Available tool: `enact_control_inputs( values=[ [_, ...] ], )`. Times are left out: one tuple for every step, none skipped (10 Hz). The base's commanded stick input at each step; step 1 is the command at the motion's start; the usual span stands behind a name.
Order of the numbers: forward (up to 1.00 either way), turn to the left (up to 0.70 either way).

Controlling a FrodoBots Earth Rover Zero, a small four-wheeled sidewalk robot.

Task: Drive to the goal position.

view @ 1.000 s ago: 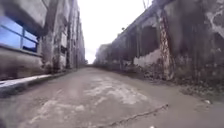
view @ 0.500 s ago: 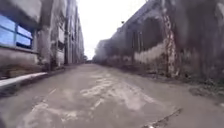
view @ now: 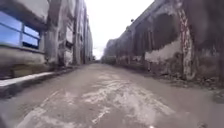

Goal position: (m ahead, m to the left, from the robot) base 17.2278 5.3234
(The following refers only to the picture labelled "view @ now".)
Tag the robot's own part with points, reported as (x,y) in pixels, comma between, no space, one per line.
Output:
(151,126)

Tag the raised concrete kerb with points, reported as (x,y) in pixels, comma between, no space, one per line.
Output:
(20,81)

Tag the weathered grey concrete building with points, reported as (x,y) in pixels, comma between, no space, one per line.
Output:
(40,30)

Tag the grey worn concrete road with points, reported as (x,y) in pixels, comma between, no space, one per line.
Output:
(110,86)

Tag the dark weathered concrete building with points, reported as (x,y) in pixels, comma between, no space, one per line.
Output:
(173,40)

